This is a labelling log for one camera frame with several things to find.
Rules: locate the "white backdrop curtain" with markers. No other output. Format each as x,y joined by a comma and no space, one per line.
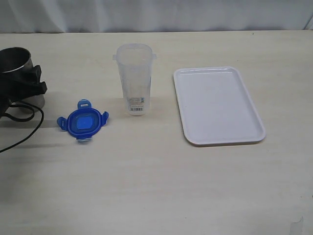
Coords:
60,16

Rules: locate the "blue plastic lid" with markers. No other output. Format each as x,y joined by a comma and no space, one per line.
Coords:
84,122

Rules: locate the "clear plastic tall container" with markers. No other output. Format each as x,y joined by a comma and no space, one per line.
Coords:
134,63

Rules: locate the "stainless steel cup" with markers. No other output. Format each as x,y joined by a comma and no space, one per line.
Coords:
18,60

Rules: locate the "white rectangular tray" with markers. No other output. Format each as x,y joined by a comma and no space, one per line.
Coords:
215,107

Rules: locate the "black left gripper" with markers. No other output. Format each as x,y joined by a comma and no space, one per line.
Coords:
18,86

